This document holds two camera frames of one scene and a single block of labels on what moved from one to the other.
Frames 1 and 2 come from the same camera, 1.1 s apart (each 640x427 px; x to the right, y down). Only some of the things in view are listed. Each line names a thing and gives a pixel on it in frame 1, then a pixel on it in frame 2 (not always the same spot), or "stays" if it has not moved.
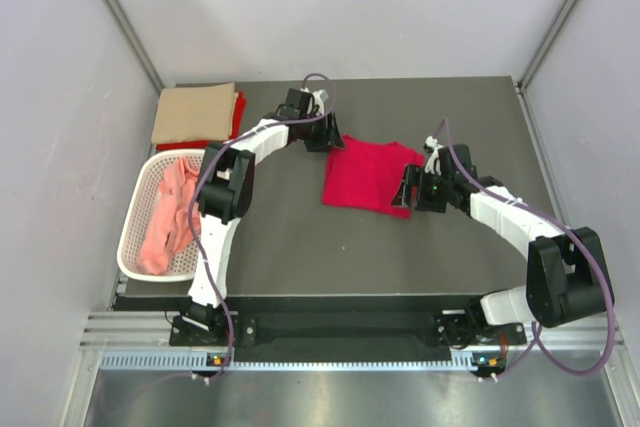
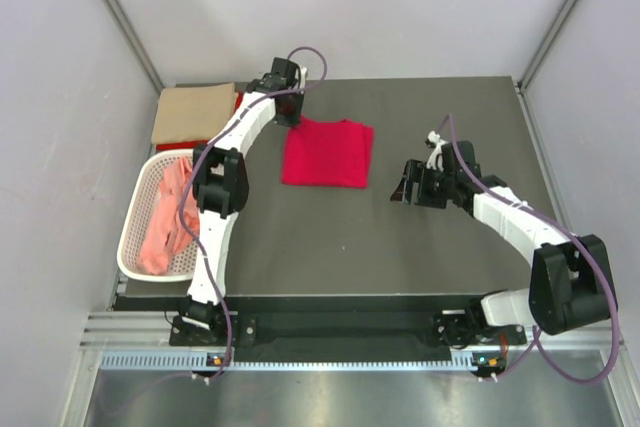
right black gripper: x=415 y=177 stays
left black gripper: x=328 y=138 → x=291 y=120
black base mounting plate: x=338 y=329 stays
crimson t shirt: x=367 y=174 → x=327 y=153
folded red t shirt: x=238 y=117 stays
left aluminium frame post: x=119 y=15 stays
